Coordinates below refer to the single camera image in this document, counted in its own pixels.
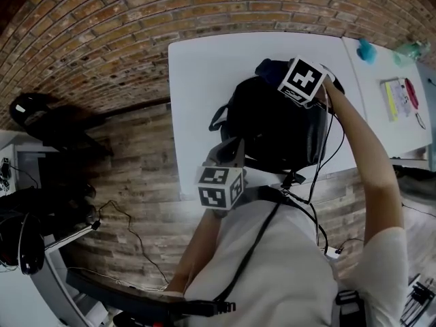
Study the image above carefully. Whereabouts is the black backpack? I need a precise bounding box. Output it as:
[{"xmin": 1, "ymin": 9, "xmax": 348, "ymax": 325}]
[{"xmin": 208, "ymin": 75, "xmax": 331, "ymax": 187}]

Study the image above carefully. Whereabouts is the black floor cable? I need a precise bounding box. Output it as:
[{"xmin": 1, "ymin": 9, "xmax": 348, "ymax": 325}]
[{"xmin": 97, "ymin": 199, "xmax": 170, "ymax": 284}]

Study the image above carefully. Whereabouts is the green spray bottle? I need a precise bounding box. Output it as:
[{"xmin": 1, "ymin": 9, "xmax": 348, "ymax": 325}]
[{"xmin": 393, "ymin": 41, "xmax": 431, "ymax": 68}]

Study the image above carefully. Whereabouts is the red pouch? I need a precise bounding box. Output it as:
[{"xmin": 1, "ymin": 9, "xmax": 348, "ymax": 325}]
[{"xmin": 404, "ymin": 77, "xmax": 422, "ymax": 110}]

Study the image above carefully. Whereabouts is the teal crumpled rag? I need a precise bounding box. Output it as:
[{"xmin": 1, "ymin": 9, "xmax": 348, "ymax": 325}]
[{"xmin": 356, "ymin": 37, "xmax": 377, "ymax": 64}]

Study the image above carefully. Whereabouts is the black curved bar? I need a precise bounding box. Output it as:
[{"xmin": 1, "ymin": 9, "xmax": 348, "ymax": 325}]
[{"xmin": 66, "ymin": 269, "xmax": 236, "ymax": 318}]

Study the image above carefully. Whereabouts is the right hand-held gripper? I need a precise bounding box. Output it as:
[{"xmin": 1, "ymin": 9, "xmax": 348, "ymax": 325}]
[{"xmin": 277, "ymin": 54, "xmax": 345, "ymax": 111}]

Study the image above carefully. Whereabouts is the black folding chair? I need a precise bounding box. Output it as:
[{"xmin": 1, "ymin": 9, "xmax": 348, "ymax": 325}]
[{"xmin": 9, "ymin": 93, "xmax": 115, "ymax": 158}]

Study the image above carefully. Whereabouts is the gray desk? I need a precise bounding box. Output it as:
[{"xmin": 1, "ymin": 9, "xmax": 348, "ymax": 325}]
[
  {"xmin": 44, "ymin": 226, "xmax": 113, "ymax": 327},
  {"xmin": 0, "ymin": 141, "xmax": 45, "ymax": 190}
]

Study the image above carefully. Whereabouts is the black neck strap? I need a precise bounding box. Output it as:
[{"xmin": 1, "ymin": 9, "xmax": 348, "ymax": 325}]
[{"xmin": 213, "ymin": 189, "xmax": 328, "ymax": 306}]

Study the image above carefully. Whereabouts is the person's left forearm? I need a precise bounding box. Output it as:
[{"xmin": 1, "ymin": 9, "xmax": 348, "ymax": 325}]
[{"xmin": 166, "ymin": 209, "xmax": 225, "ymax": 294}]

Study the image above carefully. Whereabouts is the person's white shirt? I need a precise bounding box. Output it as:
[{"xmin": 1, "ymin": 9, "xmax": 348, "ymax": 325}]
[{"xmin": 185, "ymin": 196, "xmax": 409, "ymax": 327}]

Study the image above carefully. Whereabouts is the person's right forearm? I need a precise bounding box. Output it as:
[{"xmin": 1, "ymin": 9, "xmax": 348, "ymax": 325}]
[{"xmin": 322, "ymin": 80, "xmax": 405, "ymax": 251}]

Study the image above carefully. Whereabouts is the yellow edged booklet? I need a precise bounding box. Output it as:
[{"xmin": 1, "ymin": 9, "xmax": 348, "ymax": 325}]
[{"xmin": 380, "ymin": 78, "xmax": 411, "ymax": 123}]

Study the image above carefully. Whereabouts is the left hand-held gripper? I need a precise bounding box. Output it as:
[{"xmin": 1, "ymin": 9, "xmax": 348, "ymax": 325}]
[{"xmin": 193, "ymin": 136, "xmax": 260, "ymax": 218}]

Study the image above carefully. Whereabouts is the dark blue cloth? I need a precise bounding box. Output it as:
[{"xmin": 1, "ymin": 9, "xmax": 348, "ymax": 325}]
[{"xmin": 255, "ymin": 58, "xmax": 290, "ymax": 88}]

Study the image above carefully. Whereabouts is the black metal rack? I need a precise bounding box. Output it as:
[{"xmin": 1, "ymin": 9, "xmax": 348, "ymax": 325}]
[{"xmin": 401, "ymin": 277, "xmax": 433, "ymax": 323}]

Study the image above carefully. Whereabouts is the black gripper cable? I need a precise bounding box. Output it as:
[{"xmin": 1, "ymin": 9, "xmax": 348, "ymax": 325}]
[{"xmin": 308, "ymin": 90, "xmax": 345, "ymax": 255}]

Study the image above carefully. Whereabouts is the black harness buckle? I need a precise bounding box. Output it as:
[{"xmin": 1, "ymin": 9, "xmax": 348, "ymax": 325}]
[{"xmin": 335, "ymin": 290, "xmax": 365, "ymax": 327}]

